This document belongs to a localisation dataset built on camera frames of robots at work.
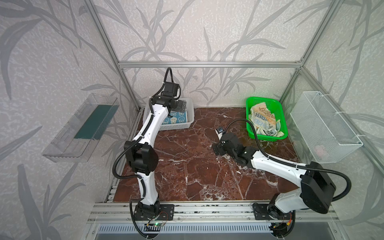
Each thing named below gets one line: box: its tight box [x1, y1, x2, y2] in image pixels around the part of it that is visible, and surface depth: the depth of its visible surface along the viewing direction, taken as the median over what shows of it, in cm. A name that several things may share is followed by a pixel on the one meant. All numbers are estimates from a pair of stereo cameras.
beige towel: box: [249, 102, 284, 138], surface depth 110 cm
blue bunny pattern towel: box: [162, 110, 188, 125], surface depth 114 cm
